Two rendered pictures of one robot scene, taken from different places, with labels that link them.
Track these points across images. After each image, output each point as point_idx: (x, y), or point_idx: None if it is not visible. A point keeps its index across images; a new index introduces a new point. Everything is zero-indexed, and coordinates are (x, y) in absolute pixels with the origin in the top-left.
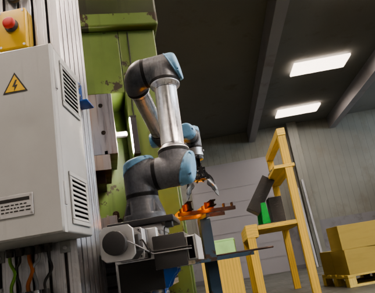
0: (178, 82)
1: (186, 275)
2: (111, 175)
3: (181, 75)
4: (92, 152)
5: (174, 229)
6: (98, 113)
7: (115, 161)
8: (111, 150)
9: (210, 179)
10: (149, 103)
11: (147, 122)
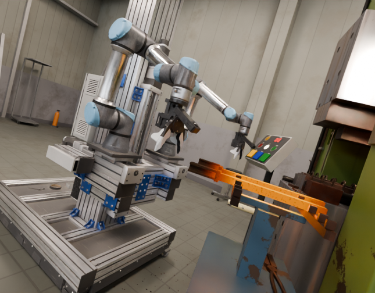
0: (111, 45)
1: None
2: (363, 129)
3: (109, 38)
4: (125, 107)
5: (371, 239)
6: (346, 47)
7: None
8: (334, 95)
9: None
10: (152, 61)
11: None
